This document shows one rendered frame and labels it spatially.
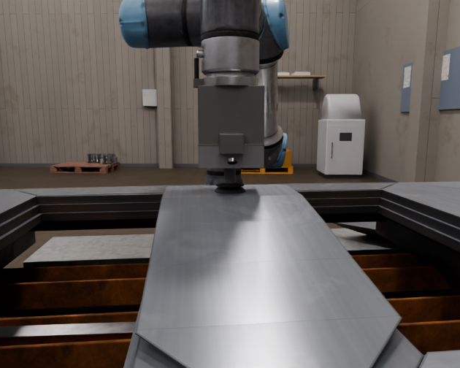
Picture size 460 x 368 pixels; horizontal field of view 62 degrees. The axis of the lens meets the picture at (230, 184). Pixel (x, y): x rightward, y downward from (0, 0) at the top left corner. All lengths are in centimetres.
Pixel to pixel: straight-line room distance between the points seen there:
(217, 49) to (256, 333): 34
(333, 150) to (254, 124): 657
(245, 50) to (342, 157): 664
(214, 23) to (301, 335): 36
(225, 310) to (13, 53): 977
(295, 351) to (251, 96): 32
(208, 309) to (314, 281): 9
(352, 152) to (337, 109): 81
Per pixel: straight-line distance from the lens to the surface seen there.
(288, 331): 27
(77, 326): 60
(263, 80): 105
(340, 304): 30
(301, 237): 38
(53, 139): 952
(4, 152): 1009
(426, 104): 546
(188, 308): 28
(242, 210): 44
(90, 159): 866
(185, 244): 36
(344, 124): 707
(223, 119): 48
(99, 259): 98
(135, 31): 63
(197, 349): 25
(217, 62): 48
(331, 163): 706
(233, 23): 49
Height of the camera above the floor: 101
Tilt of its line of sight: 9 degrees down
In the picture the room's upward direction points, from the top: straight up
